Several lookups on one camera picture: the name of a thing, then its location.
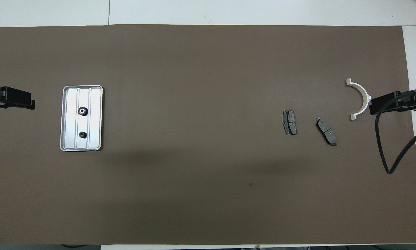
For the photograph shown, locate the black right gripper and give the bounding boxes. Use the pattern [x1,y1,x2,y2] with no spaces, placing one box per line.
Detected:
[369,91,416,116]

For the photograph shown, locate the silver metal compartment tray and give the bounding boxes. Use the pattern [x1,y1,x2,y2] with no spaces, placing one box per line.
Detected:
[60,85,103,152]

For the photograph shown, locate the long dark grey brake pad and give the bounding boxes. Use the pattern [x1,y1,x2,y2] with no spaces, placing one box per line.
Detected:
[315,117,337,147]

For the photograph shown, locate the short dark grey brake pad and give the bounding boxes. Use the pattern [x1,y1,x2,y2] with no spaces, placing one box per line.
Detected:
[283,110,297,136]

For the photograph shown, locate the brown table mat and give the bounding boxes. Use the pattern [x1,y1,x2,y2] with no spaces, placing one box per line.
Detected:
[0,24,416,245]

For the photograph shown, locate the white semicircular plastic bracket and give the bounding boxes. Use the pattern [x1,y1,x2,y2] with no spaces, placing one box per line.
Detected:
[345,78,372,121]

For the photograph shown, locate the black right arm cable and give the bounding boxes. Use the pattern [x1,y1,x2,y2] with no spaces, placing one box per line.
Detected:
[375,89,416,175]

